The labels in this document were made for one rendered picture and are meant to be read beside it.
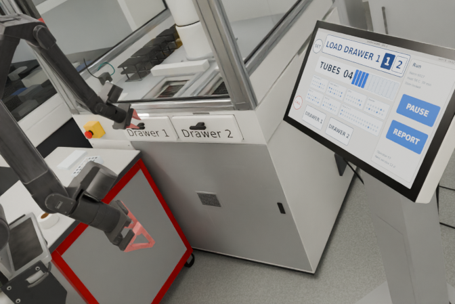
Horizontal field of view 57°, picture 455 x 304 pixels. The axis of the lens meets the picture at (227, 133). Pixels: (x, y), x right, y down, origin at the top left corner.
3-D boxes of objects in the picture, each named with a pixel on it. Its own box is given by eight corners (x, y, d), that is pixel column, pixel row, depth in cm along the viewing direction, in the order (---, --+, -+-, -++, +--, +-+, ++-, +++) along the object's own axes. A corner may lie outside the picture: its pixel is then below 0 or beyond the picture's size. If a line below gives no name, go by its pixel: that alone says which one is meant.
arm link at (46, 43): (5, 24, 116) (32, 36, 111) (20, 9, 117) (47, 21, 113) (79, 108, 152) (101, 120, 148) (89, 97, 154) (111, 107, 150)
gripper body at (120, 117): (133, 105, 163) (118, 98, 157) (126, 130, 160) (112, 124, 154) (121, 105, 166) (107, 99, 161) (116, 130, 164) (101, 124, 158)
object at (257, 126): (266, 143, 151) (254, 110, 144) (86, 139, 209) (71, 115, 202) (341, 28, 213) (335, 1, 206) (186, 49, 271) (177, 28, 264)
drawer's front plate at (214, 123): (241, 142, 154) (231, 117, 149) (181, 140, 171) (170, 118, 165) (243, 139, 155) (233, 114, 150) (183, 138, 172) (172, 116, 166)
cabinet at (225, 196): (319, 284, 190) (269, 144, 150) (154, 247, 248) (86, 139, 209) (370, 151, 252) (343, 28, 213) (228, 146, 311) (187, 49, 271)
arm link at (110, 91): (76, 102, 149) (94, 111, 146) (91, 72, 149) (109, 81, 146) (98, 110, 160) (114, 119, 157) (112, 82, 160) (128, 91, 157)
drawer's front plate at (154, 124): (176, 140, 172) (165, 118, 166) (127, 139, 188) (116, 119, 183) (179, 137, 173) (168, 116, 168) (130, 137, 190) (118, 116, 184)
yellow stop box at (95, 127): (99, 139, 194) (91, 126, 190) (89, 139, 198) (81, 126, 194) (105, 133, 197) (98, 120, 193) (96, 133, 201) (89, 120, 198)
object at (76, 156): (68, 170, 197) (66, 167, 196) (58, 168, 202) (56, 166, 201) (87, 153, 205) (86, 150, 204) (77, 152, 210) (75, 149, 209)
